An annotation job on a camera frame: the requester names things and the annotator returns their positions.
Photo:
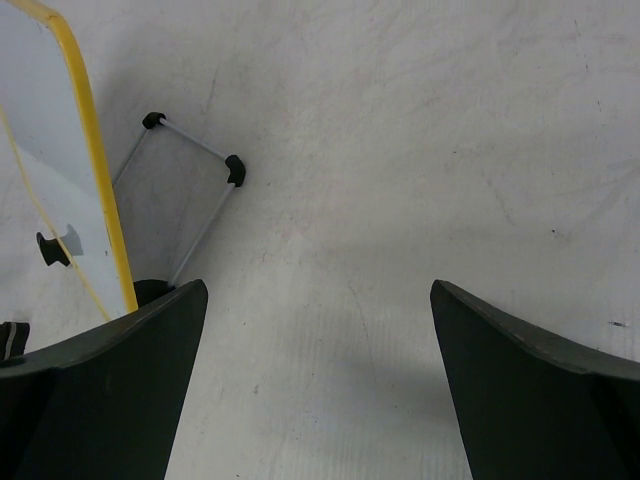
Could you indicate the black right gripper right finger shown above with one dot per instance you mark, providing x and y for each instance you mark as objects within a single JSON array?
[{"x": 532, "y": 404}]

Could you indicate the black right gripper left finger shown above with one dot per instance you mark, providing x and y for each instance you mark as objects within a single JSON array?
[{"x": 104, "y": 404}]

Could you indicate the black whiteboard eraser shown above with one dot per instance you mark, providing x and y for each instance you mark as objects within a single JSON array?
[{"x": 13, "y": 339}]

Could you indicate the yellow framed whiteboard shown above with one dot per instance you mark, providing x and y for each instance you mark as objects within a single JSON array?
[{"x": 51, "y": 123}]

